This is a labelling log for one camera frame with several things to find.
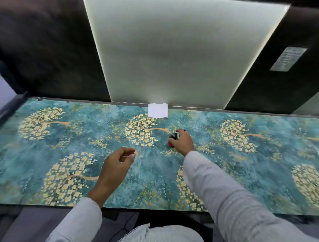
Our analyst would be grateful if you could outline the person's left hand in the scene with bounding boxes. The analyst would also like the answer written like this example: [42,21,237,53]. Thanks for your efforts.
[98,147,137,191]

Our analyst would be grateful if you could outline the person's right hand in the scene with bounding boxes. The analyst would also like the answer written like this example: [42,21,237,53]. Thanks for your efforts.
[168,129,195,158]

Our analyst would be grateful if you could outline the person's right forearm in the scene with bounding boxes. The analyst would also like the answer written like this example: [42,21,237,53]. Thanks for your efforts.
[183,150,319,242]

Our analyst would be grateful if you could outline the person's left forearm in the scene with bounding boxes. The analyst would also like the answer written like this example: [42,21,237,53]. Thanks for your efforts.
[46,183,118,242]

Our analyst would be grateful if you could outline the person's striped shirt torso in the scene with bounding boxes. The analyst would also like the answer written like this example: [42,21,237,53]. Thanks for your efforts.
[124,223,205,242]

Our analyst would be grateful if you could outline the white paper square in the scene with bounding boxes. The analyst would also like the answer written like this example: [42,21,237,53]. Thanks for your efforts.
[148,103,169,119]

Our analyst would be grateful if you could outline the teal floral table cover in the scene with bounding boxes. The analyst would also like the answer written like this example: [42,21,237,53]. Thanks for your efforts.
[0,97,319,216]

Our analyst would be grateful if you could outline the frosted white light panel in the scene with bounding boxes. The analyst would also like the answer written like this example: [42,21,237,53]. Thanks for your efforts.
[292,91,319,116]
[83,0,291,110]

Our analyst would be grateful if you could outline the black wrapped metal frame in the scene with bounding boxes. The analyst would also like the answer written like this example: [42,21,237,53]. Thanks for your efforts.
[0,91,30,119]

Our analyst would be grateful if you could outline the grey wall sticker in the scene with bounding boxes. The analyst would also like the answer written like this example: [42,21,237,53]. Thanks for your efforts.
[269,46,307,72]

